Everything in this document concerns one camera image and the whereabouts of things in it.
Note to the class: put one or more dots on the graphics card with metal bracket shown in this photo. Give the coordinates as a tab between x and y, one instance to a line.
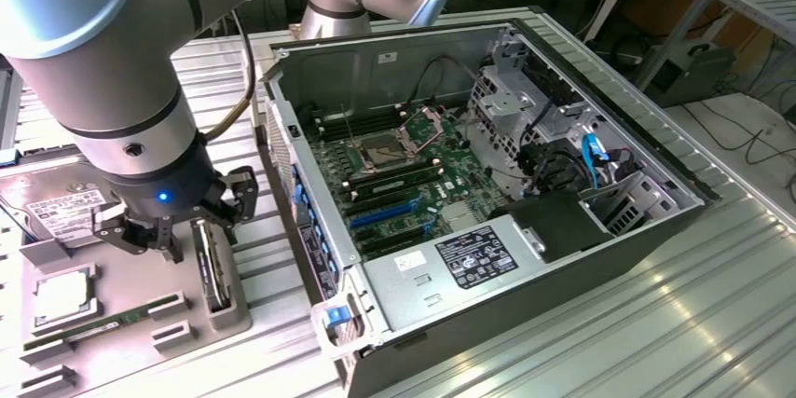
211	277

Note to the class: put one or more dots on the black RAM slot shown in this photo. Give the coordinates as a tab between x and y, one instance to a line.
374	120
393	170
374	109
374	115
393	180
393	175
374	126

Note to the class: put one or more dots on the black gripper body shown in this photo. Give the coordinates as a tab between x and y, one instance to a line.
169	183

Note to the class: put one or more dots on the open black PC case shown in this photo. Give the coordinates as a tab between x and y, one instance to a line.
498	347

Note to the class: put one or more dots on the silver CPU chip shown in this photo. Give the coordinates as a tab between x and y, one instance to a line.
62	295

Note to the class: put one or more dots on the thin locking lever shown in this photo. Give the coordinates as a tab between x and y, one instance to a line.
350	125

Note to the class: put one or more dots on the green motherboard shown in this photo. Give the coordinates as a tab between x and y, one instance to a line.
463	183

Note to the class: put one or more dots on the dark metal frame post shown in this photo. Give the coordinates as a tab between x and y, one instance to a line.
6	109

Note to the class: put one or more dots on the silver disk bay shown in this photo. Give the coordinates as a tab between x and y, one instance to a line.
647	197

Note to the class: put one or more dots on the CPU socket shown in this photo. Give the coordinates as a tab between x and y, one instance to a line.
381	154

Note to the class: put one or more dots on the metal socket cover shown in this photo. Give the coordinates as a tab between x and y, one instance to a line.
438	132

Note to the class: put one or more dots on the black plastic shroud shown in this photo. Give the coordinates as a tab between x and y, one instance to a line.
547	225

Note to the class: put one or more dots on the silver metal drive cage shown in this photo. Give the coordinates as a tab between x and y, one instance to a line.
498	137

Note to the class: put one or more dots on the black box device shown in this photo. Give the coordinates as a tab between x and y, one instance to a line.
697	76

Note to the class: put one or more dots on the blue slot latch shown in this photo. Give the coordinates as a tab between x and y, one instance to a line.
325	248
317	231
334	270
298	193

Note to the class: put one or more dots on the grey plastic parts rack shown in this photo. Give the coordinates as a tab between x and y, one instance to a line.
125	295

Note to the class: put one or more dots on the blue case release latch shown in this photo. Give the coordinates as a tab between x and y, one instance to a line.
335	316

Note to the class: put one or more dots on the green RAM stick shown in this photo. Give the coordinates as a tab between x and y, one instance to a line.
94	325

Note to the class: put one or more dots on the silver hard disk drive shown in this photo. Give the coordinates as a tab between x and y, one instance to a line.
57	221

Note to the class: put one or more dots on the silver power supply unit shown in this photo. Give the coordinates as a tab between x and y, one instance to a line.
398	295

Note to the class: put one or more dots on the long black expansion slot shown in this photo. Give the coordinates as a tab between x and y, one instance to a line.
389	230
398	242

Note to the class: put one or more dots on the RAM stick with white labels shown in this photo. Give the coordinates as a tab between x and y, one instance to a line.
398	186

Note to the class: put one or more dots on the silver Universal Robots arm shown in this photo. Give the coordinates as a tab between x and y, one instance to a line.
94	44

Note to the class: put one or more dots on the small blue board connector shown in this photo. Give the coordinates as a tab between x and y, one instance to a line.
427	229

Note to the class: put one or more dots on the silver chipset heatsink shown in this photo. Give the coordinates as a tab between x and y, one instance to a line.
461	215

